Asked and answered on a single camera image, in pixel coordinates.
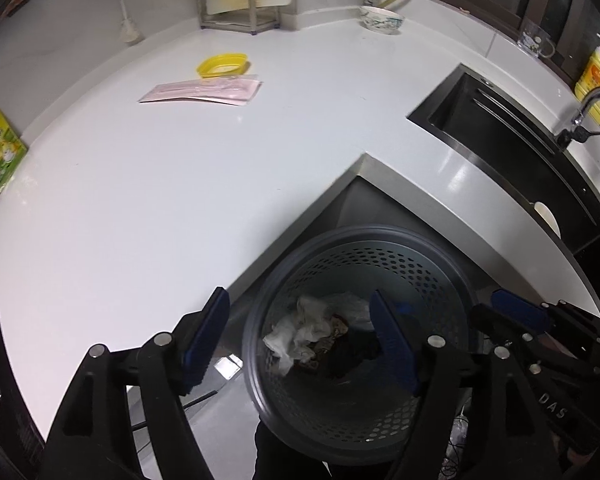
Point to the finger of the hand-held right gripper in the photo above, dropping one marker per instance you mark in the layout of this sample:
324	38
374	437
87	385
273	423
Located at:
517	312
495	322

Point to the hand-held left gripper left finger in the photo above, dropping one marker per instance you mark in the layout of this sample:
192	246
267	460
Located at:
207	340

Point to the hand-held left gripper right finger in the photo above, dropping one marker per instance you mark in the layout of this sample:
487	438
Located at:
395	350

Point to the dark cloth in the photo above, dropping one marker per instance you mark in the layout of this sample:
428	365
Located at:
352	355

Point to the grey perforated trash basket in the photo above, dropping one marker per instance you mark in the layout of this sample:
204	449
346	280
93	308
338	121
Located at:
340	415

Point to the white plate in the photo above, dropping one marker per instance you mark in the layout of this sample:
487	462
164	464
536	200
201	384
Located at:
547	219

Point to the person's dark clothing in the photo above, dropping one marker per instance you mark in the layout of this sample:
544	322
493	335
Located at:
285	455

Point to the dark kitchen sink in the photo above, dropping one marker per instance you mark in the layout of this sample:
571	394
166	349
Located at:
505	145

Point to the chrome faucet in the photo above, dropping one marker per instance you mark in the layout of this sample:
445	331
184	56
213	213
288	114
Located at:
582	120

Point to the yellow detergent bottle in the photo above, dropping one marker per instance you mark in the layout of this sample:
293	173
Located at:
597	82

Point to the pink flat packet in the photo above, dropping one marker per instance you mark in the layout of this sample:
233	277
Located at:
205	91

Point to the glass mug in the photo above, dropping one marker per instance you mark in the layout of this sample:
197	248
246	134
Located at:
536	41

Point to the yellow plastic lid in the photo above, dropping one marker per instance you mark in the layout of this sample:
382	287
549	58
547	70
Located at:
222	65

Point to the green yellow printed packet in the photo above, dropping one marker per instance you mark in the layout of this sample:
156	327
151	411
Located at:
0	150

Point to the white bottle brush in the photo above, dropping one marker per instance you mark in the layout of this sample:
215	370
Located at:
129	30

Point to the white patterned bowl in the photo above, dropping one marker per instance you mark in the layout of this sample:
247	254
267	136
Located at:
381	21

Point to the metal board rack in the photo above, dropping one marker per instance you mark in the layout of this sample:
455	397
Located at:
252	0

